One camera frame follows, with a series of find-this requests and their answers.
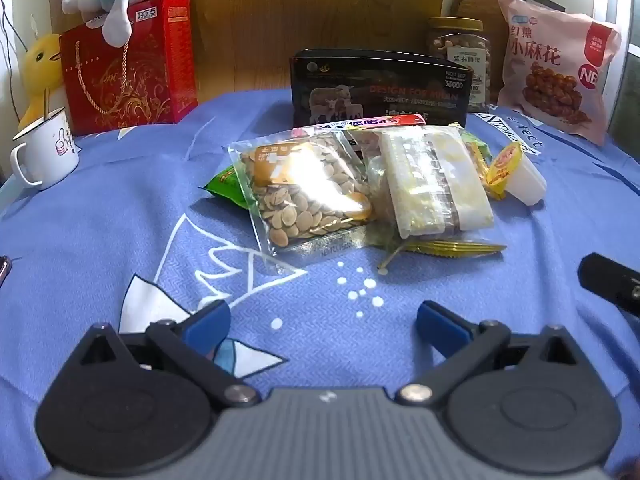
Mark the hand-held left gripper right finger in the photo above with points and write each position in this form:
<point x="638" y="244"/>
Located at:
<point x="442" y="327"/>

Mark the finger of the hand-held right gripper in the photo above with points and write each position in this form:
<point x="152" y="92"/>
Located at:
<point x="612" y="282"/>

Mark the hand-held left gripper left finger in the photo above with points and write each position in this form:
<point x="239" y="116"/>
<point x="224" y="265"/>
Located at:
<point x="207" y="327"/>

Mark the gold yellow snack packet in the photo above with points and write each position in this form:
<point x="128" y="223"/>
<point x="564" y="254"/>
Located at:
<point x="450" y="247"/>

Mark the jelly cup with orange lid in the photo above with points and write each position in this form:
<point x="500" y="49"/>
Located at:
<point x="525" y="182"/>

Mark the green snack packet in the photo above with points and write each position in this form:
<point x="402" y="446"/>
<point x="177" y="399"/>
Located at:
<point x="225" y="187"/>

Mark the clear packet of cakes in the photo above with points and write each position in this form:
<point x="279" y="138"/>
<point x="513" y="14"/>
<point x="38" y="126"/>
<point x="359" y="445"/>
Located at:
<point x="430" y="185"/>

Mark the clear bag of seeds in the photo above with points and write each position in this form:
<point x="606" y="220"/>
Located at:
<point x="300" y="195"/>

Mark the small green candy packet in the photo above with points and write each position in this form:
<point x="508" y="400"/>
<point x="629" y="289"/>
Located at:
<point x="477" y="157"/>

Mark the white packet with red label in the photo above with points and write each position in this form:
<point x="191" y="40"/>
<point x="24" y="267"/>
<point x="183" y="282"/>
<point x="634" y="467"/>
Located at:
<point x="380" y="122"/>

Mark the black tin box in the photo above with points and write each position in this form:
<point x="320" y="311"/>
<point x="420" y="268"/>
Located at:
<point x="380" y="80"/>

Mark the blue printed tablecloth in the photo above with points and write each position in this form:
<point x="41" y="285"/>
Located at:
<point x="100" y="240"/>

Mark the pink snack bag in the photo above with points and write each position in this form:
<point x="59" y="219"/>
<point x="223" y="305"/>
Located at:
<point x="550" y="70"/>

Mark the white enamel mug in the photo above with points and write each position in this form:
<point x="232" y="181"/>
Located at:
<point x="50" y="152"/>

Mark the red gift box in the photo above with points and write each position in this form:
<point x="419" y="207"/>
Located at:
<point x="150" y="75"/>

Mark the clear nut jar gold lid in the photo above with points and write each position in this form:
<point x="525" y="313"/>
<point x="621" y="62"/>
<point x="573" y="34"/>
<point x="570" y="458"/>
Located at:
<point x="460" y="40"/>

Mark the yellow duck plush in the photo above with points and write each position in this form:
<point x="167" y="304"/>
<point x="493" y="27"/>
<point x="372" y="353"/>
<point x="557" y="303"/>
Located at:
<point x="42" y="67"/>

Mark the wooden cutting board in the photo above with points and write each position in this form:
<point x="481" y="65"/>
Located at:
<point x="475" y="5"/>

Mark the wood grain wall panel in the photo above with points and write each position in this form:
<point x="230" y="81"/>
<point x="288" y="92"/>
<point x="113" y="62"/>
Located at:
<point x="275" y="10"/>

